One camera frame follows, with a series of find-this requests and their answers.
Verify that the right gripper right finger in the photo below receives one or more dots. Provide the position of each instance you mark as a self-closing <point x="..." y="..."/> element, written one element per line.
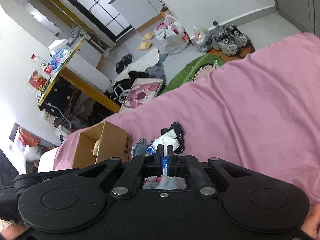
<point x="191" y="170"/>

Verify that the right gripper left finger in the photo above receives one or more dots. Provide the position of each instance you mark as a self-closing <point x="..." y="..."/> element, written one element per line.
<point x="135" y="172"/>

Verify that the blue tissue pack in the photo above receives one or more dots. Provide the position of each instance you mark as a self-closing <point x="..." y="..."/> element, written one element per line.
<point x="164" y="182"/>

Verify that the brown cardboard box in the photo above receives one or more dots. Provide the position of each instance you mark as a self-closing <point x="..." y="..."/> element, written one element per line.
<point x="115" y="142"/>

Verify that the burger plush toy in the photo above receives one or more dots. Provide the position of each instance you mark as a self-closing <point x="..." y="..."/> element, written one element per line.
<point x="95" y="149"/>

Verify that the left hand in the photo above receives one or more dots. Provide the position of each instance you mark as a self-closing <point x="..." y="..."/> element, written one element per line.
<point x="11" y="230"/>

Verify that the right hand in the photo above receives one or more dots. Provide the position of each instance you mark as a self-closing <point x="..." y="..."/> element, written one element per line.
<point x="311" y="223"/>

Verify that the white pillow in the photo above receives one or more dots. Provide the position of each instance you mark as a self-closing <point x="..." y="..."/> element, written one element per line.
<point x="49" y="161"/>

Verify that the orange cloth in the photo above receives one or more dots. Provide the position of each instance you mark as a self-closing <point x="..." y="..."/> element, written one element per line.
<point x="27" y="138"/>

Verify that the black clothes pile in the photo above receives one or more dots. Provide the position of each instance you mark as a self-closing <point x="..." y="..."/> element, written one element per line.
<point x="121" y="88"/>

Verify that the pink bed sheet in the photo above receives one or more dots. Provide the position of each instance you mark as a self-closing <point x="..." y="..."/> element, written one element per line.
<point x="260" y="112"/>

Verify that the pink bear cushion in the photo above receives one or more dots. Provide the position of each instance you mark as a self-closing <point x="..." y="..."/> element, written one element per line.
<point x="142" y="91"/>

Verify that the black polka dot bag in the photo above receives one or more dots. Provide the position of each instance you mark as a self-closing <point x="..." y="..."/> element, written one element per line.
<point x="58" y="99"/>

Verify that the green leaf cartoon rug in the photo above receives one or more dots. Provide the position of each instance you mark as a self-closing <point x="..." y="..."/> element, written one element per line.
<point x="202" y="66"/>

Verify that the white floor mat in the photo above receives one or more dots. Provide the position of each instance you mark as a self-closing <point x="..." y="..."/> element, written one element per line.
<point x="148" y="60"/>

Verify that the black slipper right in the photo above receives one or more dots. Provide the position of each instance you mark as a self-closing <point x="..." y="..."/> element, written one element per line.
<point x="127" y="59"/>

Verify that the red snack jar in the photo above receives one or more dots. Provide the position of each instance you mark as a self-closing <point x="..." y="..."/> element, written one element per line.
<point x="37" y="82"/>

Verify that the plastic water bottle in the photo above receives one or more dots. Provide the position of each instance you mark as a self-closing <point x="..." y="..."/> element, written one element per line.
<point x="44" y="65"/>

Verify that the yellow slipper near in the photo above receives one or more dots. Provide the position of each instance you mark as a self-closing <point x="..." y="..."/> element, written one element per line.
<point x="144" y="46"/>

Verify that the yellow slipper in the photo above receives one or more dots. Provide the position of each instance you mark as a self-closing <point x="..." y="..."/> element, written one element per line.
<point x="144" y="46"/>
<point x="147" y="36"/>

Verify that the blue wet wipes pack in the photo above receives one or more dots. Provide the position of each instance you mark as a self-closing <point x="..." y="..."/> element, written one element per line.
<point x="59" y="57"/>

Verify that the round white yellow table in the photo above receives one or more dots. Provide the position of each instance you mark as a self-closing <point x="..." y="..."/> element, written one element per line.
<point x="80" y="83"/>

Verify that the grey sneaker left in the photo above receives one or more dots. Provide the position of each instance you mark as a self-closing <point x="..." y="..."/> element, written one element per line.
<point x="221" y="42"/>

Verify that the grey sneaker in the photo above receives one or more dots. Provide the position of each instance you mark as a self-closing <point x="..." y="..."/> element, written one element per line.
<point x="236" y="35"/>
<point x="221" y="42"/>

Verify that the white red shopping bag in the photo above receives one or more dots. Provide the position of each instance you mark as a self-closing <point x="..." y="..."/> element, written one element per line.
<point x="172" y="35"/>

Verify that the small clear plastic bag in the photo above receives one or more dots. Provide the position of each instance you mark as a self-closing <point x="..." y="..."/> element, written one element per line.
<point x="202" y="39"/>

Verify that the yellow slipper far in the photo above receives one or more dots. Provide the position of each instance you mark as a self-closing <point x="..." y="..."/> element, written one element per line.
<point x="147" y="36"/>

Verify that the white tissue box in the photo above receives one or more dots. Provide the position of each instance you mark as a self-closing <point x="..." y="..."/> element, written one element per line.
<point x="56" y="45"/>

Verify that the grey sneaker right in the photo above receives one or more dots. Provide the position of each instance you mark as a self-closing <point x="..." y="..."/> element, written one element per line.
<point x="236" y="35"/>

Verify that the white kitchen cabinet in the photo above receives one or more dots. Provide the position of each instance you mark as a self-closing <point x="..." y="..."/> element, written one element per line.
<point x="138" y="12"/>

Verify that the black framed glass door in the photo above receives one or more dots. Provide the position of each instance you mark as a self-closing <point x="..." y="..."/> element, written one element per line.
<point x="104" y="16"/>

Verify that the grey entrance door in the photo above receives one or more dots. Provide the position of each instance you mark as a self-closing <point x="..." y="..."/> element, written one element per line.
<point x="304" y="14"/>

